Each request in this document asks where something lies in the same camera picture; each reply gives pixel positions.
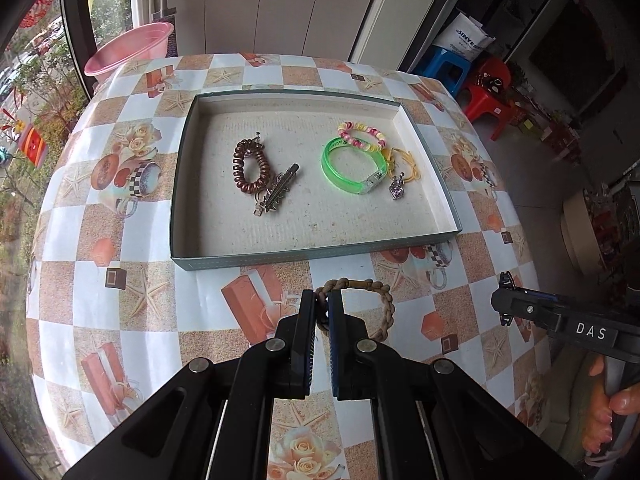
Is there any tan braided hair tie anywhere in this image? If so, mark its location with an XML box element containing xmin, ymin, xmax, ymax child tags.
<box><xmin>314</xmin><ymin>278</ymin><xmax>396</xmax><ymax>333</ymax></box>

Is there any brown spiral hair tie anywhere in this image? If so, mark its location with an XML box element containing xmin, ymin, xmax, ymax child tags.
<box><xmin>232</xmin><ymin>137</ymin><xmax>272</xmax><ymax>195</ymax></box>

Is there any silver spiked hair clip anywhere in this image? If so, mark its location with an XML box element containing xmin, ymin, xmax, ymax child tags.
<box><xmin>262</xmin><ymin>162</ymin><xmax>301</xmax><ymax>211</ymax></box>

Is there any green translucent bracelet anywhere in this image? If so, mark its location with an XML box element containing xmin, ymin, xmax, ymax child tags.
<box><xmin>321</xmin><ymin>136</ymin><xmax>389</xmax><ymax>196</ymax></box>

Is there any pink yellow beaded bracelet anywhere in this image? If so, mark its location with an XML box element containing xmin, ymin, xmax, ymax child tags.
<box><xmin>337</xmin><ymin>120</ymin><xmax>387</xmax><ymax>153</ymax></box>

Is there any person's right hand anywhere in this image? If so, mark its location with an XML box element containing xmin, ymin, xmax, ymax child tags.
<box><xmin>581</xmin><ymin>355</ymin><xmax>640</xmax><ymax>456</ymax></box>

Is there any red plastic stool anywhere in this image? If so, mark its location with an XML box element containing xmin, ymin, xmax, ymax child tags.
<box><xmin>459</xmin><ymin>57</ymin><xmax>526</xmax><ymax>141</ymax></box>

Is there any pink plastic basin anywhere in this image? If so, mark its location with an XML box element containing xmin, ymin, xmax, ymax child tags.
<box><xmin>84</xmin><ymin>21</ymin><xmax>175</xmax><ymax>81</ymax></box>

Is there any blue plastic stool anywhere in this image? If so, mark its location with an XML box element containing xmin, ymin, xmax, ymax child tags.
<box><xmin>415</xmin><ymin>46</ymin><xmax>473</xmax><ymax>98</ymax></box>

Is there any checkered printed tablecloth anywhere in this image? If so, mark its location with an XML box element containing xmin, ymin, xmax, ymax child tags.
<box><xmin>25</xmin><ymin>52</ymin><xmax>556</xmax><ymax>480</ymax></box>

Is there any yellow heart hair tie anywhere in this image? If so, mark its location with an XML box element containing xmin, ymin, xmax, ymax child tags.
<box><xmin>381</xmin><ymin>147</ymin><xmax>422</xmax><ymax>183</ymax></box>

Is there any round beige container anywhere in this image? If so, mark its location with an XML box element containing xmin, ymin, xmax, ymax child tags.
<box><xmin>560</xmin><ymin>192</ymin><xmax>608</xmax><ymax>273</ymax></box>

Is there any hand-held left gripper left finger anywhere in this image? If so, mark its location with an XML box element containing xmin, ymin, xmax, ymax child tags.
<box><xmin>62</xmin><ymin>289</ymin><xmax>318</xmax><ymax>480</ymax></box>

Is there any white printed bag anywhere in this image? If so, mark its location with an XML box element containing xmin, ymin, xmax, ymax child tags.
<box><xmin>432</xmin><ymin>12</ymin><xmax>496</xmax><ymax>61</ymax></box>

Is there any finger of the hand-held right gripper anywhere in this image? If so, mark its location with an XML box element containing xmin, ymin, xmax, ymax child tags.
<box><xmin>491</xmin><ymin>285</ymin><xmax>563</xmax><ymax>331</ymax></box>

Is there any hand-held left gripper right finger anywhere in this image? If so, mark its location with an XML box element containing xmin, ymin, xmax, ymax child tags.
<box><xmin>327</xmin><ymin>290</ymin><xmax>583</xmax><ymax>480</ymax></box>

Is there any beige cabinet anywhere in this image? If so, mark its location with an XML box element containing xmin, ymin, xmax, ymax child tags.
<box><xmin>160</xmin><ymin>0</ymin><xmax>396</xmax><ymax>63</ymax></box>

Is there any grey-green cardboard tray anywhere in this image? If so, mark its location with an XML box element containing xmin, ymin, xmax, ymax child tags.
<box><xmin>170</xmin><ymin>89</ymin><xmax>462</xmax><ymax>272</ymax></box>

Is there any black claw hair clip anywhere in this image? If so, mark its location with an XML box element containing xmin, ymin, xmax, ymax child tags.
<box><xmin>497</xmin><ymin>271</ymin><xmax>517</xmax><ymax>329</ymax></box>

